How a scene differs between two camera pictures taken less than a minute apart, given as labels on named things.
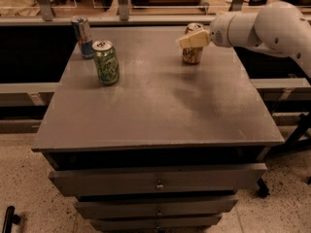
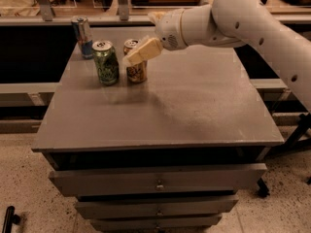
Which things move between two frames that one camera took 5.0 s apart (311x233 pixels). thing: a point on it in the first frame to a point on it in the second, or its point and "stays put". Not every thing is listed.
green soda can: (107, 63) stays put
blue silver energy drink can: (83, 30) stays put
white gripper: (221, 32) to (169, 29)
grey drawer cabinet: (146, 143) stays put
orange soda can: (192, 54) to (136, 73)
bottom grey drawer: (130, 224) stays put
